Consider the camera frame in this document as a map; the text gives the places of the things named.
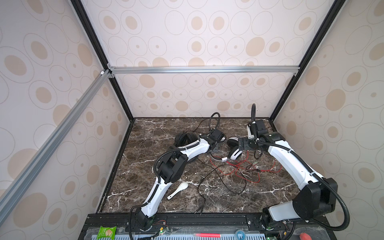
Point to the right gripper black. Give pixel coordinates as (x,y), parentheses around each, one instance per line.
(246,145)

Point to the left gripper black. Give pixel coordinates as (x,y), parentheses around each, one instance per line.
(214,145)

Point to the white headphones with red cable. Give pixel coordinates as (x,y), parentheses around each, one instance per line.
(238,163)

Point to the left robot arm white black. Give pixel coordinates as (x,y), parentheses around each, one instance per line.
(169,168)

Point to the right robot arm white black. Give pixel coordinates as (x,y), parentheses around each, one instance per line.
(318,196)

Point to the black blue headphones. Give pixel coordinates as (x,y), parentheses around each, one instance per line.
(189,137)

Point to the white ceramic spoon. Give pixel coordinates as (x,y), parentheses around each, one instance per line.
(182,186)

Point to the pink pen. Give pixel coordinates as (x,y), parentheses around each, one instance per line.
(207,235)

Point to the blue tape roll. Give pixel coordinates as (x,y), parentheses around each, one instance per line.
(240,235)

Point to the red round object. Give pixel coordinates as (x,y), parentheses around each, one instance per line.
(305,236)

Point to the green snack packet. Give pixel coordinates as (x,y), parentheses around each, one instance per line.
(106,233)

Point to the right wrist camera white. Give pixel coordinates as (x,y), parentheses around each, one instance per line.
(250,135)

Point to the horizontal aluminium rail back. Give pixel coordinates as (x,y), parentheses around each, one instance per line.
(210,70)

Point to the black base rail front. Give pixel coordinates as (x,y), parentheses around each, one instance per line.
(183,226)

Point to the aluminium rail left wall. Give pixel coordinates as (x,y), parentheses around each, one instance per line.
(21,184)

